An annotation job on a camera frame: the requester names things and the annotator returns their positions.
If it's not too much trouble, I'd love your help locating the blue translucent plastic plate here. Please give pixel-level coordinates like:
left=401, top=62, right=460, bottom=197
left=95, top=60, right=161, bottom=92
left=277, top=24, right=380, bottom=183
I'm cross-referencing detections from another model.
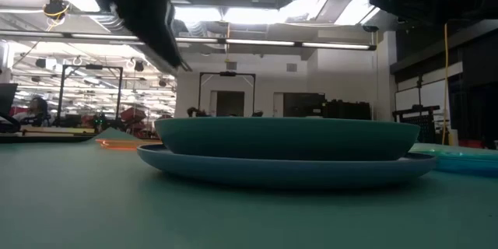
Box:
left=418, top=148, right=498, bottom=177

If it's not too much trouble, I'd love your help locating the black gantry frame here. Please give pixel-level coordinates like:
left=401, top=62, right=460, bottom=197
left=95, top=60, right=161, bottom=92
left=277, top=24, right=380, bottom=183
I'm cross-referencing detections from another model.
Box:
left=57, top=63, right=125, bottom=126
left=198, top=71, right=257, bottom=118

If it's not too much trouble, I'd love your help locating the long ceiling light bar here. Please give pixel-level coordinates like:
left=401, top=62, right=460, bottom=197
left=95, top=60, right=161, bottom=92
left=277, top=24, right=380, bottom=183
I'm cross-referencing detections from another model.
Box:
left=0, top=30, right=377, bottom=51

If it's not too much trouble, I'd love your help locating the teal deep plastic plate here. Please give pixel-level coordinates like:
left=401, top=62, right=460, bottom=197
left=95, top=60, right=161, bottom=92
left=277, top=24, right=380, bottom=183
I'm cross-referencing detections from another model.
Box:
left=154, top=116, right=421, bottom=162

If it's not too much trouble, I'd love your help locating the dark blue plastic plate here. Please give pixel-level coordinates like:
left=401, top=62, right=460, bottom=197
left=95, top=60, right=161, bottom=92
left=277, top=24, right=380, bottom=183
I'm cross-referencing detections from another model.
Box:
left=136, top=143, right=437, bottom=190

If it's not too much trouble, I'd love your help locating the black shelf unit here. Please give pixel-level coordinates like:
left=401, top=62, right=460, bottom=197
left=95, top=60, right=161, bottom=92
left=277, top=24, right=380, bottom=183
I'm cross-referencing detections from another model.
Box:
left=282, top=92, right=327, bottom=118

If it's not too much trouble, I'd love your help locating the red box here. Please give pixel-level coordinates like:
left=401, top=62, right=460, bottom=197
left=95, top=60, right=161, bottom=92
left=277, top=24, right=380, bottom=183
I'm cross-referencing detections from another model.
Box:
left=458, top=139, right=484, bottom=149

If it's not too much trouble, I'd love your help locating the black storage case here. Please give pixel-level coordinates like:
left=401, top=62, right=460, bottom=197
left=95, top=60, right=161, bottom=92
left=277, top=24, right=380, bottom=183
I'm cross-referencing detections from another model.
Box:
left=324, top=100, right=373, bottom=121

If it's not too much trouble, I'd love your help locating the person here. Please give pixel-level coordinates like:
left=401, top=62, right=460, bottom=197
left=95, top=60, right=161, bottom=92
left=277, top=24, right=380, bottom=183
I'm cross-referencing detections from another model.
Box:
left=12, top=96, right=51, bottom=126

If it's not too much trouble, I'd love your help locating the yellow bowl with food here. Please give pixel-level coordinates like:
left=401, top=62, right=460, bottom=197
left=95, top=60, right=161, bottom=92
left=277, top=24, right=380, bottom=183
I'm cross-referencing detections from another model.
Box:
left=95, top=138, right=163, bottom=151

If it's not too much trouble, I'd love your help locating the whiteboard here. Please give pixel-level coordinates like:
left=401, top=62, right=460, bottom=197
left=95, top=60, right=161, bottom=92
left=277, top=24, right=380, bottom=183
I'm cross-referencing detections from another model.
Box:
left=395, top=79, right=452, bottom=125

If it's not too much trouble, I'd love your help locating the green table mat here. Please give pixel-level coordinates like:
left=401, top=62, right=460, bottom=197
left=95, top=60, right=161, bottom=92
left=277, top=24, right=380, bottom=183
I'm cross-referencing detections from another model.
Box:
left=0, top=127, right=498, bottom=249

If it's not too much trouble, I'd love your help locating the dark monitor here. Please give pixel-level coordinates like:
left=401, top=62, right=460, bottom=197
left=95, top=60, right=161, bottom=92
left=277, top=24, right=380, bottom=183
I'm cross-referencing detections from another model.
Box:
left=0, top=82, right=20, bottom=134

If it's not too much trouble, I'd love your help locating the black pegboard rack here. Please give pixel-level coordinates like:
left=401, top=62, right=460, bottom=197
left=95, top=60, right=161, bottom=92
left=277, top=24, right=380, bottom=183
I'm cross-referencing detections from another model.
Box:
left=391, top=104, right=441, bottom=144

